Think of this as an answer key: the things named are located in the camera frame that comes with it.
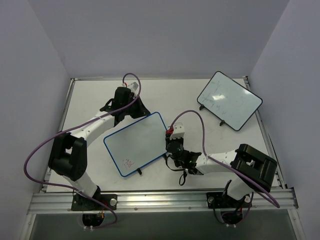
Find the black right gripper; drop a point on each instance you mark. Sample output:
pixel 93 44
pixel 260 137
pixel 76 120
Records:
pixel 169 139

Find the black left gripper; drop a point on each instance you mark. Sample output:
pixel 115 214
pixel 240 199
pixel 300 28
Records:
pixel 138 108

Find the blue framed whiteboard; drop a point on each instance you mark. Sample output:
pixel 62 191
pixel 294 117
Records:
pixel 138 144

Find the red bone-shaped eraser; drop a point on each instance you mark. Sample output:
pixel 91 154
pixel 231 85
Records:
pixel 169 131

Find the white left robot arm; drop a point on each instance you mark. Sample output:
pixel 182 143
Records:
pixel 69 157

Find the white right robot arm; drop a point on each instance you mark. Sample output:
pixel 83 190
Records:
pixel 254 170

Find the black framed whiteboard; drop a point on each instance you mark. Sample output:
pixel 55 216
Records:
pixel 228 100

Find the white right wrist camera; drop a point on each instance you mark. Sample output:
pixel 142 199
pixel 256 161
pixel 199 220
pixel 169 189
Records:
pixel 177 131

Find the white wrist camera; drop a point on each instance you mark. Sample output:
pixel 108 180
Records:
pixel 134 87
pixel 177 131

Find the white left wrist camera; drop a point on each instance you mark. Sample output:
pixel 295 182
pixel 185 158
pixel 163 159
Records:
pixel 134 87

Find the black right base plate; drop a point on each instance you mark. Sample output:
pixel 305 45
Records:
pixel 219 200

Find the aluminium mounting rail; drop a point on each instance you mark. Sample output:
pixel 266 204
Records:
pixel 127 202

